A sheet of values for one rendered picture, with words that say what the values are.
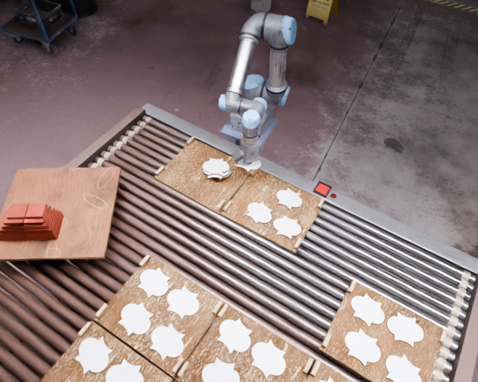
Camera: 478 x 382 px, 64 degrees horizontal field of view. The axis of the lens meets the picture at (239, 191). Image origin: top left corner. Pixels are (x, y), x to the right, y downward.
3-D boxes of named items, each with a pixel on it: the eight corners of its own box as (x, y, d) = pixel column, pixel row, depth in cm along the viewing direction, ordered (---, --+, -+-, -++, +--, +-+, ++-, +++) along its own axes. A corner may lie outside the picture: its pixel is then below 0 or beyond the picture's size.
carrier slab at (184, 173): (193, 139, 223) (193, 138, 221) (254, 170, 210) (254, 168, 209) (154, 179, 204) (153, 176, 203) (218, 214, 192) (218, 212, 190)
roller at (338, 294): (101, 159, 217) (99, 153, 214) (451, 354, 159) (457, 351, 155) (95, 165, 215) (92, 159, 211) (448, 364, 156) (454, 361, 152)
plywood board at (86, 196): (19, 170, 192) (17, 168, 191) (121, 169, 194) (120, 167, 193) (-17, 261, 162) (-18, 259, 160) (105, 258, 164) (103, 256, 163)
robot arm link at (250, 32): (243, 3, 176) (215, 106, 176) (265, 7, 174) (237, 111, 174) (246, 16, 188) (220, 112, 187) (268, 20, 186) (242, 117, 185)
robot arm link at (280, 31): (265, 91, 225) (268, 6, 177) (290, 96, 222) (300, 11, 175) (259, 106, 219) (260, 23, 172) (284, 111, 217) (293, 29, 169)
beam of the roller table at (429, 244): (149, 110, 247) (147, 102, 242) (487, 271, 184) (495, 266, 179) (140, 117, 242) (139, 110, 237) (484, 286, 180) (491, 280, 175)
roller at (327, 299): (94, 165, 215) (92, 159, 211) (448, 364, 156) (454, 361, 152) (88, 170, 212) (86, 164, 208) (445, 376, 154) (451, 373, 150)
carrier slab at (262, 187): (255, 170, 210) (256, 167, 209) (325, 202, 198) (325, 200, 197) (221, 214, 192) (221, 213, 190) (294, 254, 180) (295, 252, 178)
